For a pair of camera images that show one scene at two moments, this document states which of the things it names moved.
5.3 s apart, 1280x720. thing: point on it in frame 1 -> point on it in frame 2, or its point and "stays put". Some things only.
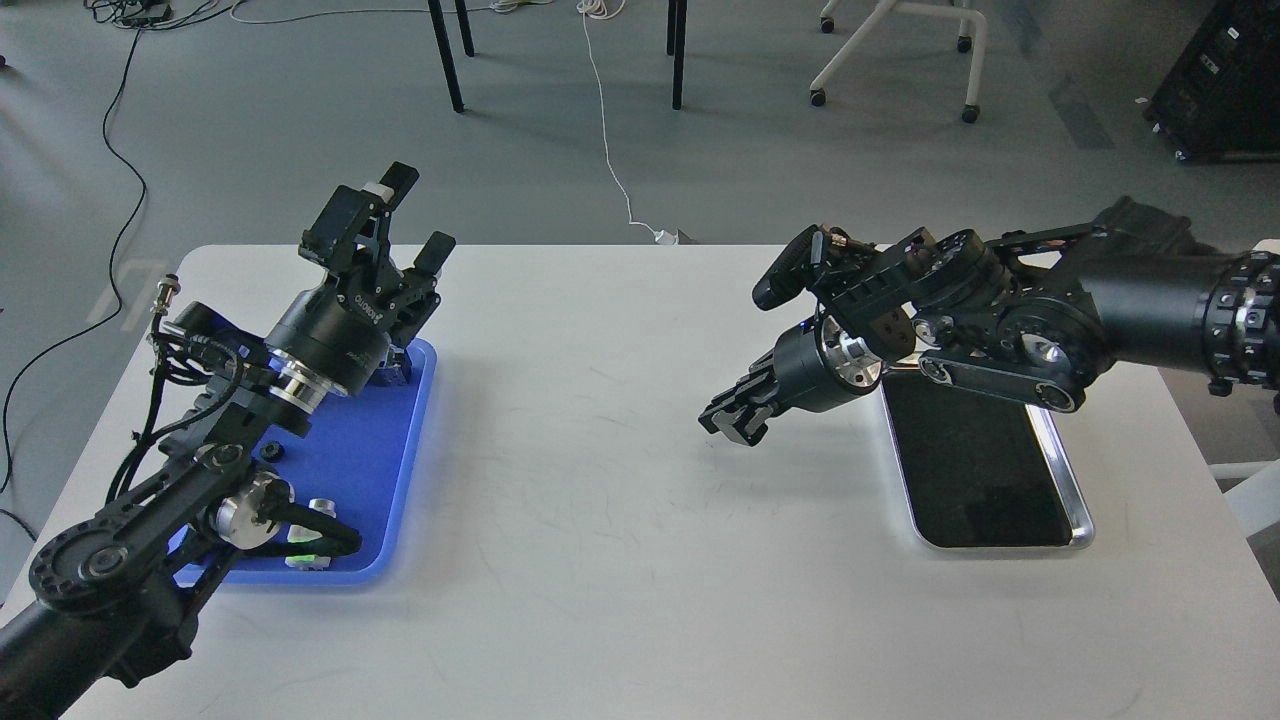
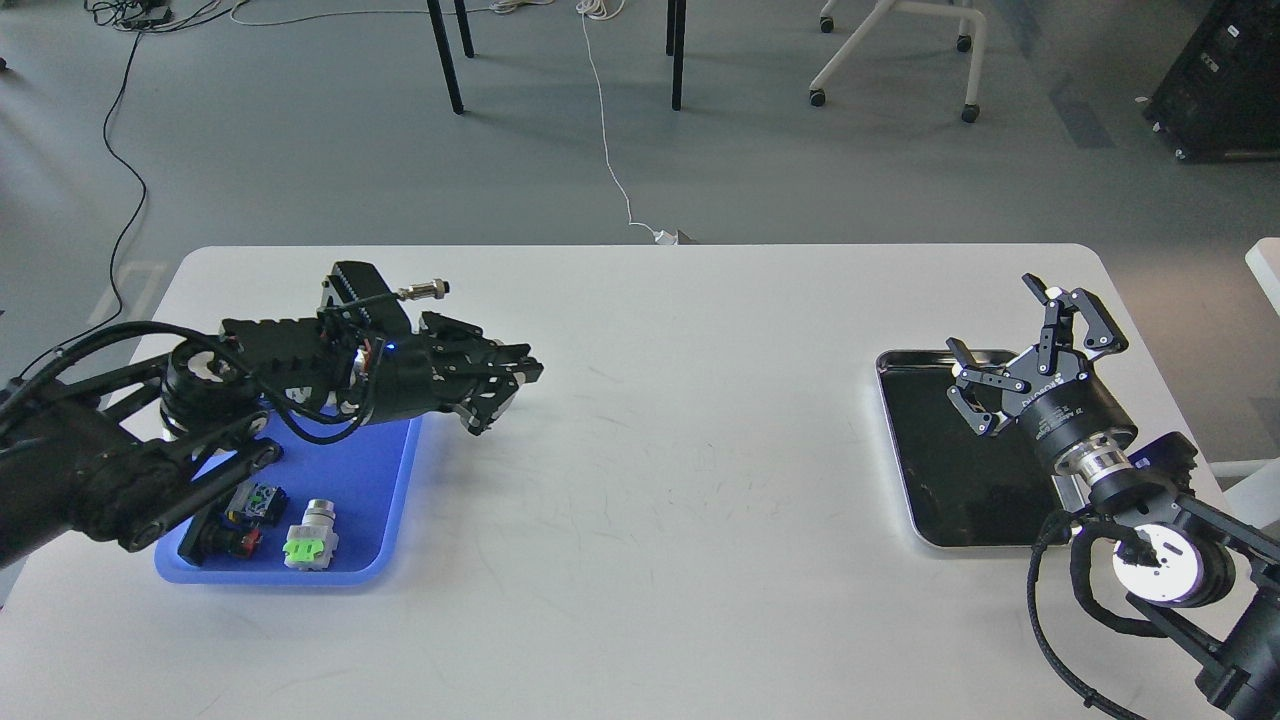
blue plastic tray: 364,456 stays put
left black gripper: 340,330 -> 448,365
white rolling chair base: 971,111 stays put
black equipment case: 1219,103 stays put
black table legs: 676,31 stays put
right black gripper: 814,364 -> 1052,393
